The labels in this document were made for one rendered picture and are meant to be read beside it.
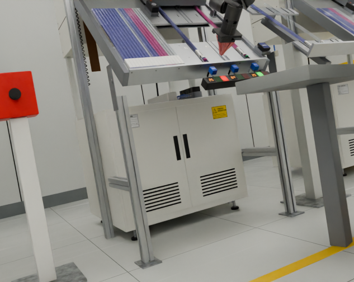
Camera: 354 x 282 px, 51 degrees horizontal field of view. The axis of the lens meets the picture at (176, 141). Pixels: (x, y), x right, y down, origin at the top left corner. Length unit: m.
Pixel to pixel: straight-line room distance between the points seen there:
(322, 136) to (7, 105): 1.09
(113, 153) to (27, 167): 0.42
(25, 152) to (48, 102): 1.90
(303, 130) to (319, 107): 0.67
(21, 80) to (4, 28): 1.99
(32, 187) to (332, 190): 1.05
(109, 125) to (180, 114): 0.36
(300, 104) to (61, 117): 2.06
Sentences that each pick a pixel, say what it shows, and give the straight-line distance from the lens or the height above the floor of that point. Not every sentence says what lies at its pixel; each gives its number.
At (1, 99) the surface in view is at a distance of 1.44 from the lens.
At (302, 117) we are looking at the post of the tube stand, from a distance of 2.00.
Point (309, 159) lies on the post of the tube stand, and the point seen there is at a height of 0.22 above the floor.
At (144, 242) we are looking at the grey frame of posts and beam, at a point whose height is 0.09.
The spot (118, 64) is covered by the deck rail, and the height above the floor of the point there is 0.76.
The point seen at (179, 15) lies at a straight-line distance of 1.96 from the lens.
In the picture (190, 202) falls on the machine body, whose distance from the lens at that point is 1.86.
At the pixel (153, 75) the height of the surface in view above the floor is 0.70.
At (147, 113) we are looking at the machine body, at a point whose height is 0.58.
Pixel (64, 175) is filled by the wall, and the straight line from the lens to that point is 3.32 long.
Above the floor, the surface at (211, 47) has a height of 0.82.
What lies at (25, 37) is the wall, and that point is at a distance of 3.42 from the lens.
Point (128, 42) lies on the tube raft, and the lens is 1.60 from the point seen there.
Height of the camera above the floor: 0.50
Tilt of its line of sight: 2 degrees down
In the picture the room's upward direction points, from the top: 9 degrees counter-clockwise
